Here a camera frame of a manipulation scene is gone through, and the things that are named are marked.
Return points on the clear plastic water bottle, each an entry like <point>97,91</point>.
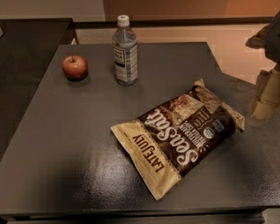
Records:
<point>125,52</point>

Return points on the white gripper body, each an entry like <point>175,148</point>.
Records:
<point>279,39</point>

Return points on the red apple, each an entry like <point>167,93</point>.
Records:
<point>75,67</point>

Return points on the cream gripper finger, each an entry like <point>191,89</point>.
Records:
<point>267,94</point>

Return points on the brown tortilla chip bag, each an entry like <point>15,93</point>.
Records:
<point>171,139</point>

